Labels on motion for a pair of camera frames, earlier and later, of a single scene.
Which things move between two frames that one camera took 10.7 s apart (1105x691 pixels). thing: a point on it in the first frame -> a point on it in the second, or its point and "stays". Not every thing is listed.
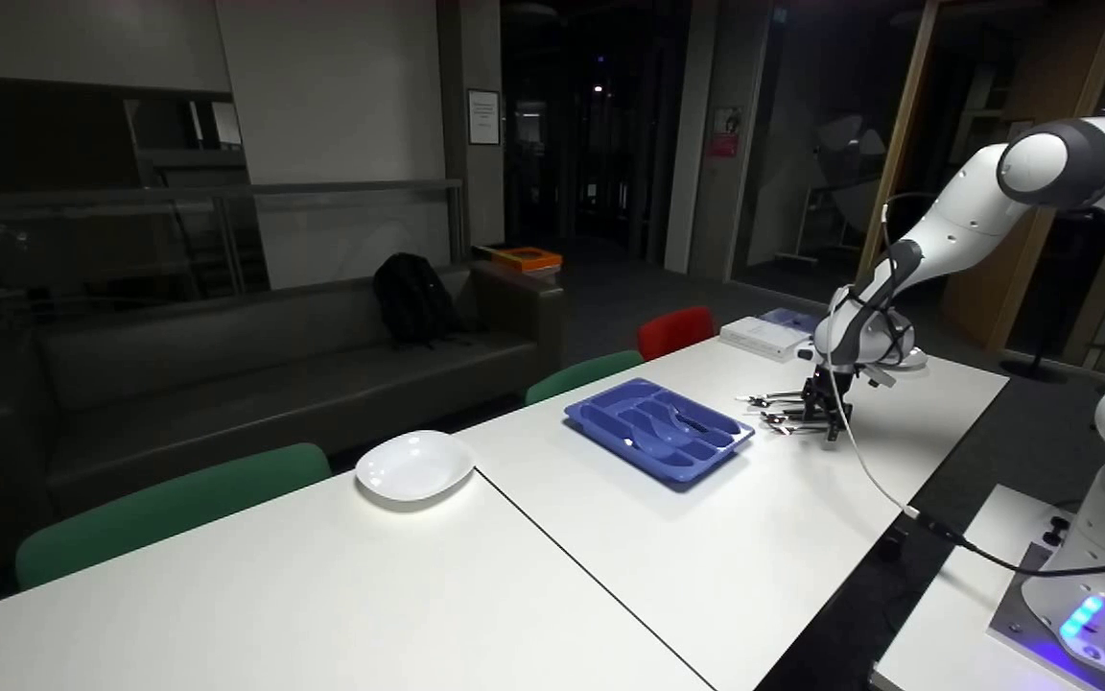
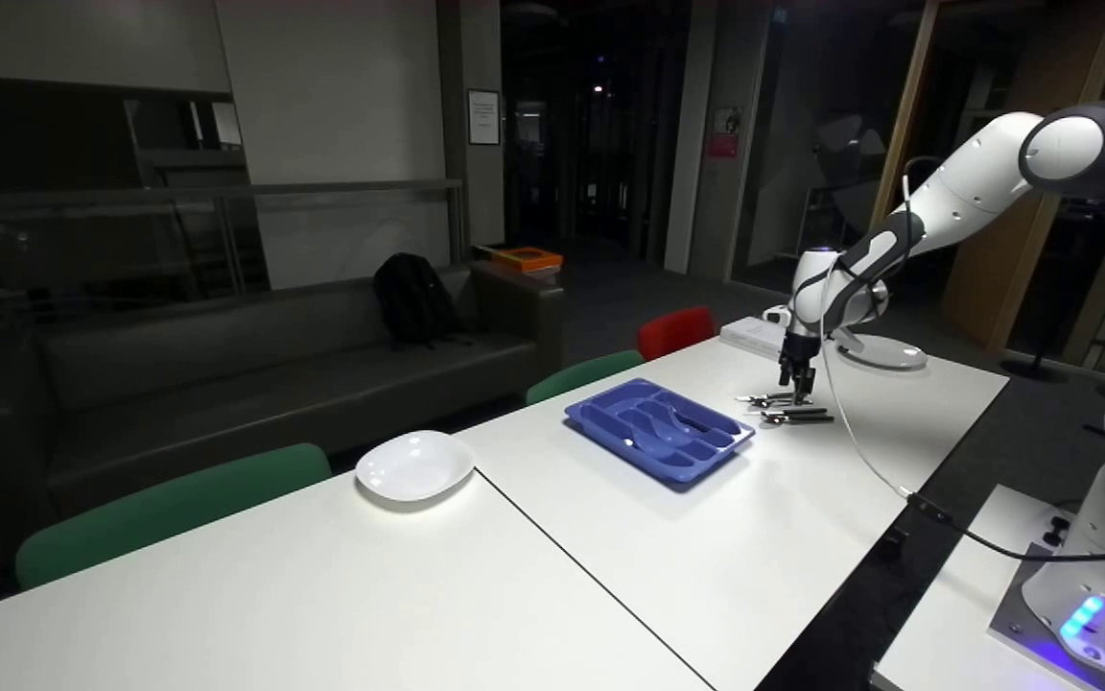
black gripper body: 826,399 -> 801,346
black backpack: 411,303 stays
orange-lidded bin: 529,260 stays
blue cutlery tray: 659,431 stays
